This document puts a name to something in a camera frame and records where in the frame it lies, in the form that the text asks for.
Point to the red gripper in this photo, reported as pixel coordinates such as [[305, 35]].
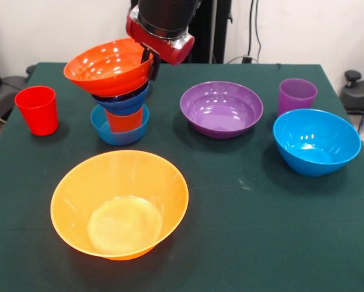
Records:
[[165, 48]]

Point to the wide orange bowl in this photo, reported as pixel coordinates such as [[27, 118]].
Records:
[[106, 80]]

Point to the small dark blue bowl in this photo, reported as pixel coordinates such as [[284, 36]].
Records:
[[124, 106]]

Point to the orange cup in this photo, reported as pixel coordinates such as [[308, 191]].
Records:
[[124, 123]]

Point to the small light blue bowl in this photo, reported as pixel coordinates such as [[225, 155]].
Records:
[[121, 139]]

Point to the purple bowl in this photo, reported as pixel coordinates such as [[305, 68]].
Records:
[[221, 112]]

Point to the red cup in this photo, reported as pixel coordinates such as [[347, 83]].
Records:
[[37, 112]]

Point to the black office chair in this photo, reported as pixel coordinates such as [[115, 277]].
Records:
[[5, 88]]

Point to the large yellow bowl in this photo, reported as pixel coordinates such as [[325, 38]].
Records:
[[118, 210]]

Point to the purple cup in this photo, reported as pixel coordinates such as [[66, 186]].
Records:
[[297, 97]]

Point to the large light blue bowl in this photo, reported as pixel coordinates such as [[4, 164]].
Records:
[[316, 146]]

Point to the dark green table cloth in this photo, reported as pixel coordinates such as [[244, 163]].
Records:
[[261, 243]]

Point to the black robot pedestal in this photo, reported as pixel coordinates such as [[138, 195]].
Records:
[[209, 36]]

